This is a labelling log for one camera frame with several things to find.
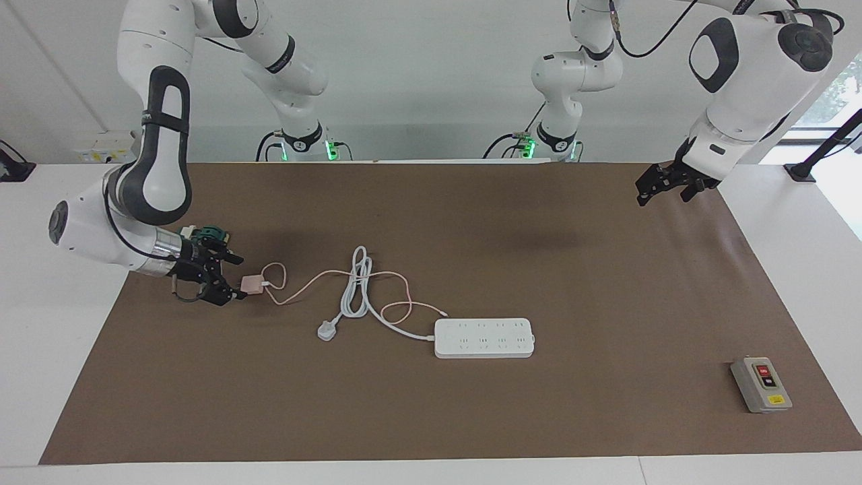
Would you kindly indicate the brown table mat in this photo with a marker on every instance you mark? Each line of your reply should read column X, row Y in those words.
column 471, row 404

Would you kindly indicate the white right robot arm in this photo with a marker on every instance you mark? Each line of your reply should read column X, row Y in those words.
column 161, row 135

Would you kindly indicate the white power strip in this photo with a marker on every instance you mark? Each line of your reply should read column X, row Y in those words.
column 485, row 338

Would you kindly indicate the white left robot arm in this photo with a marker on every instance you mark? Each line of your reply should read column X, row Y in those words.
column 741, row 87

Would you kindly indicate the pink charger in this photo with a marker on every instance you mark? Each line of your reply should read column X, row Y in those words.
column 253, row 284

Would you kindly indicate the black table bracket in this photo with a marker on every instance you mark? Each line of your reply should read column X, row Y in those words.
column 13, row 168

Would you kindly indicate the white wall socket box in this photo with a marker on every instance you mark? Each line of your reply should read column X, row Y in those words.
column 104, row 149

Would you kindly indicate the green knife switch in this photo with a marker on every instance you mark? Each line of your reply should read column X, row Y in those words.
column 214, row 233

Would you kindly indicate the window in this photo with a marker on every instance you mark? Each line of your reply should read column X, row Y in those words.
column 838, row 94

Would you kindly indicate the grey on-off switch box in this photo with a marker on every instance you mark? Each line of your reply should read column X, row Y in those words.
column 761, row 384

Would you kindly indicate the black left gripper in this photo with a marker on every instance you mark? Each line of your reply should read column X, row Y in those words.
column 693, row 176

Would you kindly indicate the black clamp stand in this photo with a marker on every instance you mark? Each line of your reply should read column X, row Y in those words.
column 825, row 145

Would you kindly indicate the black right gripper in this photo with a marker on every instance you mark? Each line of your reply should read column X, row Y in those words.
column 195, row 259

